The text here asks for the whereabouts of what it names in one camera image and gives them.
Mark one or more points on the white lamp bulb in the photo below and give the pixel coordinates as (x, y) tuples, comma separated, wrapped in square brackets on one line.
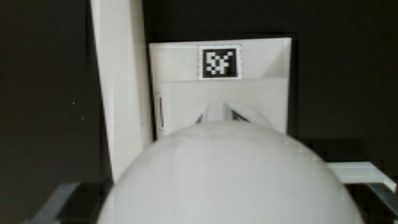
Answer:
[(228, 174)]

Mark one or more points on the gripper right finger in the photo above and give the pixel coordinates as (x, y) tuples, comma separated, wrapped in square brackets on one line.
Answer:
[(379, 204)]

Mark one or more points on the white fence frame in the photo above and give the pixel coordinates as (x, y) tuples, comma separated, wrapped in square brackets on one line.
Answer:
[(126, 81)]

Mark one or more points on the white lamp base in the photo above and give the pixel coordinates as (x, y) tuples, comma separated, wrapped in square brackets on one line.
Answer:
[(228, 71)]

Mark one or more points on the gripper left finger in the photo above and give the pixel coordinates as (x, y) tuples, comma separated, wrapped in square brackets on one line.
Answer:
[(48, 214)]

